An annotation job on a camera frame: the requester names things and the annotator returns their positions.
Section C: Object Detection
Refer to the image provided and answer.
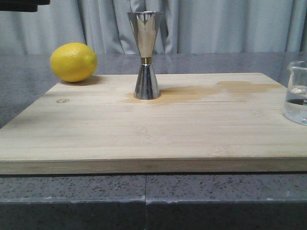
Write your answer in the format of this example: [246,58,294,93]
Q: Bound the silver double jigger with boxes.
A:
[127,11,162,100]

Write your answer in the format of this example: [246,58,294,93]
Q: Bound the clear glass beaker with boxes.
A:
[283,61,307,125]

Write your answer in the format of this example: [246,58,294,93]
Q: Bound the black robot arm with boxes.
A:
[0,0,50,12]

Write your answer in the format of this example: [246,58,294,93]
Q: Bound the wooden cutting board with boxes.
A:
[0,73,307,174]

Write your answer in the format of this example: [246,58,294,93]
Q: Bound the grey curtain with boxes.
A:
[0,0,307,55]

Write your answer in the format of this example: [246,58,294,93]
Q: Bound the yellow lemon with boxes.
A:
[50,42,98,82]

